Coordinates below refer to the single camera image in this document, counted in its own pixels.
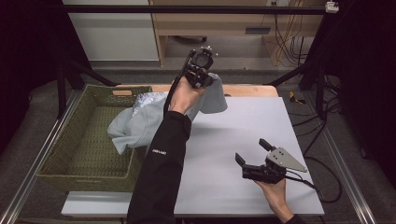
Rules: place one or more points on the person's left hand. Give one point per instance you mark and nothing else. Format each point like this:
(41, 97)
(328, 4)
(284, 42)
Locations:
(184, 97)

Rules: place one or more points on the person's right hand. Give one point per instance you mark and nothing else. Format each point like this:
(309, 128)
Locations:
(275, 196)

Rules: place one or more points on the light grey hooded sweatshirt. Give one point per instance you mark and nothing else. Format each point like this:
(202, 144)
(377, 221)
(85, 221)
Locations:
(146, 118)

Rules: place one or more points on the white plug adapter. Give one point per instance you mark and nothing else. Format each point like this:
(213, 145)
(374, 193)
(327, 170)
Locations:
(332, 6)

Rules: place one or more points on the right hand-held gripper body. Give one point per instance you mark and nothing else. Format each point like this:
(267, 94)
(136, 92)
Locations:
(274, 166)

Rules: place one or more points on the black horizontal frame bar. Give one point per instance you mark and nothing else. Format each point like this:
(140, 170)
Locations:
(193, 9)

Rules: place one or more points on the green woven basket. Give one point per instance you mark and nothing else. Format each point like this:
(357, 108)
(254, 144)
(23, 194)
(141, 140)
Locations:
(90, 140)

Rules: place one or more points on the white cabinet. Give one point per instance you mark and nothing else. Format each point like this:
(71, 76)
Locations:
(113, 31)

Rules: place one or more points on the yellow and black tape piece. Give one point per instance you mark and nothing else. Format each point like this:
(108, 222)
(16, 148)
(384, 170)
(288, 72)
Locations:
(294, 97)

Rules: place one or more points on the aluminium rail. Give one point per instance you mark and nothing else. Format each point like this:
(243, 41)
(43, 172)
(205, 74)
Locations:
(339, 161)
(34, 161)

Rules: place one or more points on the black tripod stand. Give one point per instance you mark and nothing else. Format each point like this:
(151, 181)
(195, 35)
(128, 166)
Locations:
(311, 81)
(74, 81)

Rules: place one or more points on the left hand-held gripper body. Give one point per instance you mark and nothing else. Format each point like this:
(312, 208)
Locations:
(199, 70)

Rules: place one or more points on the wooden desk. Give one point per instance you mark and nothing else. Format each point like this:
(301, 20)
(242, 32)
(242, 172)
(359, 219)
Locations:
(236, 28)

